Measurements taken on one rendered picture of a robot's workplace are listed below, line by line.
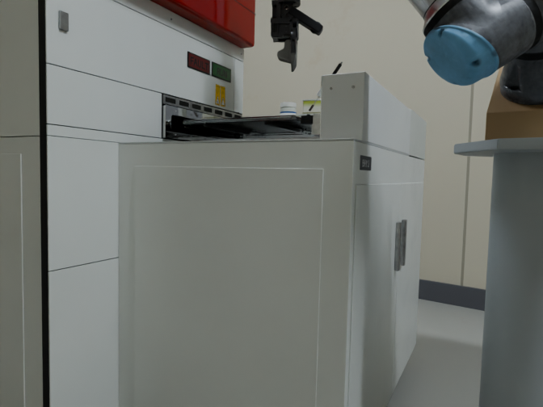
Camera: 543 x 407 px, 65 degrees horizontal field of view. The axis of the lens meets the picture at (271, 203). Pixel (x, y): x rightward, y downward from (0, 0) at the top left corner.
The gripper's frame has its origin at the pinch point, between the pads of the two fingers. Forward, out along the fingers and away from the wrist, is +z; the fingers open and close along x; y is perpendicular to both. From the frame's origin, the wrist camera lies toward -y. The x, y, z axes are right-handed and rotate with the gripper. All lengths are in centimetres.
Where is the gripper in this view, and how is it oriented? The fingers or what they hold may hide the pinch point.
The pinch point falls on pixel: (294, 67)
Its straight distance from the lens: 139.7
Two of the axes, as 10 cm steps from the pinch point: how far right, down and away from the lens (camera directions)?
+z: -0.1, 10.0, 1.0
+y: -9.9, -0.2, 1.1
